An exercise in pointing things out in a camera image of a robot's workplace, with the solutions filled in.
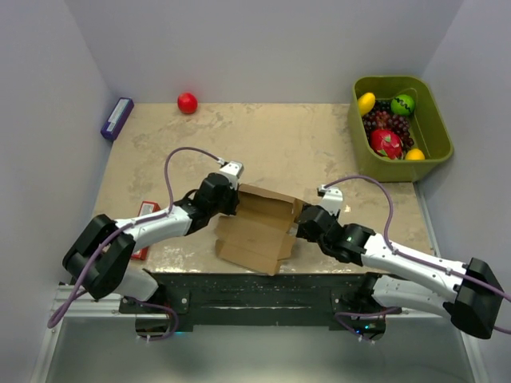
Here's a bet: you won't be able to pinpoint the small orange fruit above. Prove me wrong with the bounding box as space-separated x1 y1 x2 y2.
405 148 426 160

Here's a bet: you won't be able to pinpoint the yellow lemon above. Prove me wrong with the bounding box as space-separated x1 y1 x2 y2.
357 93 376 116

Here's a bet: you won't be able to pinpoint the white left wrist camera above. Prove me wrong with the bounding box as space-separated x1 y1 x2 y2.
218 161 244 190

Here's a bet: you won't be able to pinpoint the aluminium rail frame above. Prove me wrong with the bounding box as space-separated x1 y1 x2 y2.
30 181 490 383

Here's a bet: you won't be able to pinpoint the red rectangular box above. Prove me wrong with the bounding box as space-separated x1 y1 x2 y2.
130 200 161 262

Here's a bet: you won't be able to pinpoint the purple rectangular box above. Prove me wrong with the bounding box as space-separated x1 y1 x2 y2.
101 97 134 142

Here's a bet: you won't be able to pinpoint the red dragon fruit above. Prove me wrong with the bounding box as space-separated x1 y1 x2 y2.
370 128 403 160

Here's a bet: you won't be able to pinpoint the brown cardboard box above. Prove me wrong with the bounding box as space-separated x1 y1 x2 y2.
215 184 305 275

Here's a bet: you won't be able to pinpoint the dark red grapes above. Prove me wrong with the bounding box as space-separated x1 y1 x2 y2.
362 101 414 151

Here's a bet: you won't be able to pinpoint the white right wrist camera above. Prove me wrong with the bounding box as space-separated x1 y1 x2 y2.
317 184 343 217

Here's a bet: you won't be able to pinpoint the green plastic bin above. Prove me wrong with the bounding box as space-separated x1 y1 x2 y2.
347 76 454 182

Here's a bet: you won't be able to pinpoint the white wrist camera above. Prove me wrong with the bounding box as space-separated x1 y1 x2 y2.
218 161 244 190
317 184 343 217

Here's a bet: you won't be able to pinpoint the green striped toy ball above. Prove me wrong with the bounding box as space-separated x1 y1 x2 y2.
390 94 415 116

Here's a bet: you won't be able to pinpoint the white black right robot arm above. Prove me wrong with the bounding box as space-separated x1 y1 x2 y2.
297 205 505 339

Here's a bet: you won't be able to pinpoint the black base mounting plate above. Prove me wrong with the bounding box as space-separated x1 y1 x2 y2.
119 272 386 340

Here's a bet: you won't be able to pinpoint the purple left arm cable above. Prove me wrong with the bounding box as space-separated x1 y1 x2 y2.
47 146 224 329

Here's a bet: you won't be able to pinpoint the red tomato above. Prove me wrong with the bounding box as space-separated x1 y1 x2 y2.
177 92 198 115

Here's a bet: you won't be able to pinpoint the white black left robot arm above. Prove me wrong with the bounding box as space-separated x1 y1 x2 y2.
62 171 240 313

